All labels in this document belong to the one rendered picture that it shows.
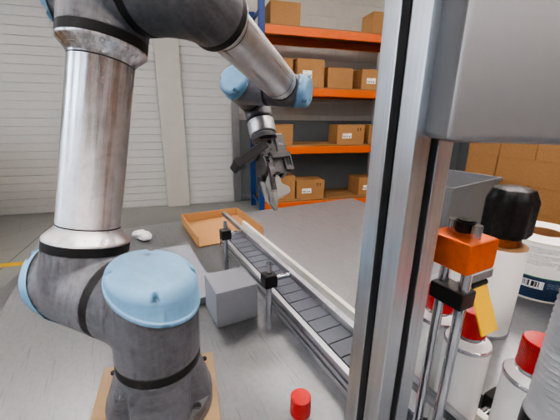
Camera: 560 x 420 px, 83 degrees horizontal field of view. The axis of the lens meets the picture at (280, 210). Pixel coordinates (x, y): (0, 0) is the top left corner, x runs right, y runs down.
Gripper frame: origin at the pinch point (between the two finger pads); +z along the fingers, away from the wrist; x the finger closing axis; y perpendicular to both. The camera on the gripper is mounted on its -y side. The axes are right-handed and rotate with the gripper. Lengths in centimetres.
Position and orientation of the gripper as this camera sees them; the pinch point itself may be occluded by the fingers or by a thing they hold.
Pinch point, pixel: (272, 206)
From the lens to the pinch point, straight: 84.1
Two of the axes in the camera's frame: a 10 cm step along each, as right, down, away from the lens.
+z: 2.2, 9.6, -1.7
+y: 8.9, -1.2, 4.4
